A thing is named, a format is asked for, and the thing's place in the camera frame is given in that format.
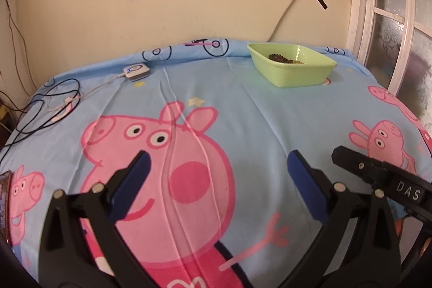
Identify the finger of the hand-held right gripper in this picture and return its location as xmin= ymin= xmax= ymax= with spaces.
xmin=331 ymin=145 xmax=389 ymax=193

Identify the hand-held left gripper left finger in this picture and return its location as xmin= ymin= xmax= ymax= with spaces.
xmin=38 ymin=150 xmax=152 ymax=288

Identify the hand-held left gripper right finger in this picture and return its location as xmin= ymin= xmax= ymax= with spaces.
xmin=283 ymin=149 xmax=401 ymax=288

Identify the light green plastic tray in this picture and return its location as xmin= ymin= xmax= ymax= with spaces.
xmin=247 ymin=43 xmax=338 ymax=88

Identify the blue cartoon pig blanket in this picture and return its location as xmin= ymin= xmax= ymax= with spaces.
xmin=0 ymin=36 xmax=432 ymax=288

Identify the small white charger box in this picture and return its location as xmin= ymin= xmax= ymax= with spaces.
xmin=122 ymin=63 xmax=150 ymax=81

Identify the smartphone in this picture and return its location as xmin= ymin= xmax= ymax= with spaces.
xmin=0 ymin=170 xmax=13 ymax=245

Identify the white cable with connector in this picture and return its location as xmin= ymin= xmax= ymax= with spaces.
xmin=49 ymin=72 xmax=126 ymax=121

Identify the black cable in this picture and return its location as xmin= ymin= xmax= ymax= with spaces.
xmin=0 ymin=78 xmax=82 ymax=162

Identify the white window frame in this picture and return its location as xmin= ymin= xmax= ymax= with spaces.
xmin=347 ymin=0 xmax=432 ymax=128

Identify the white wall cable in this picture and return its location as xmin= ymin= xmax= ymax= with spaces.
xmin=266 ymin=0 xmax=312 ymax=43

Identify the thin wall wire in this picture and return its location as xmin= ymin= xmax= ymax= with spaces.
xmin=5 ymin=0 xmax=36 ymax=94

